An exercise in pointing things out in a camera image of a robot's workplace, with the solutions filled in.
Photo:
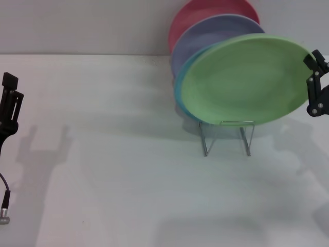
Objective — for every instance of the purple round plate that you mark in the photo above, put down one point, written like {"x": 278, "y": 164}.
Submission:
{"x": 200, "y": 38}

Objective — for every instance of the red round plate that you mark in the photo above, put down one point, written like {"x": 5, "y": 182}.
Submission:
{"x": 190, "y": 15}

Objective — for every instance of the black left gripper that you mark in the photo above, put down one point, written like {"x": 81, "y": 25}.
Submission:
{"x": 6, "y": 130}

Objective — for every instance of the light blue round plate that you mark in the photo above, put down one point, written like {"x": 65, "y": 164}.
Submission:
{"x": 178, "y": 90}

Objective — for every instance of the green round plate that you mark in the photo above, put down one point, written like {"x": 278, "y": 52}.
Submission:
{"x": 244, "y": 79}

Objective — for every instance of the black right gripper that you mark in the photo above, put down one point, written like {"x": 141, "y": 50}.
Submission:
{"x": 327, "y": 100}

